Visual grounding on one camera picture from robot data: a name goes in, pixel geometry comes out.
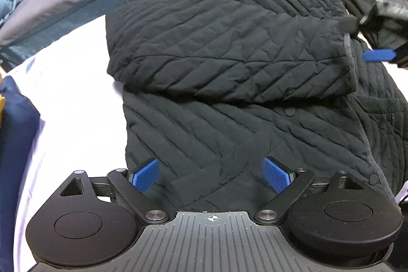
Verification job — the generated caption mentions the lilac floral bed sheet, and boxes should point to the lilac floral bed sheet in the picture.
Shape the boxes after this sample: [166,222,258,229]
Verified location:
[13,0,408,272]

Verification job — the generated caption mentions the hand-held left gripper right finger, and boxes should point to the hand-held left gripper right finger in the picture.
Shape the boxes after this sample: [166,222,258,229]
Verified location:
[254,156,368,224]

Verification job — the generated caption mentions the navy blue cloth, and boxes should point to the navy blue cloth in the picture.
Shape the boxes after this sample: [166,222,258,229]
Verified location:
[0,76,43,272]

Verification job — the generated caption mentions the black quilted jacket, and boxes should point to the black quilted jacket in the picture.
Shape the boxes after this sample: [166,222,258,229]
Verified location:
[105,0,408,213]

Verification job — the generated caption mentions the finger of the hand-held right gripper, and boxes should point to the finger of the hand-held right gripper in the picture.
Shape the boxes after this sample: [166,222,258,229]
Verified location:
[363,45,408,69]
[339,8,377,36]

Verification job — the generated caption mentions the light blue cloth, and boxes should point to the light blue cloth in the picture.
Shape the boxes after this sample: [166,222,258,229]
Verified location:
[0,0,37,27]

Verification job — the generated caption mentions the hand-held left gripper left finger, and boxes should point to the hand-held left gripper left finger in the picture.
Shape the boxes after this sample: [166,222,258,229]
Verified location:
[59,159,170,224]

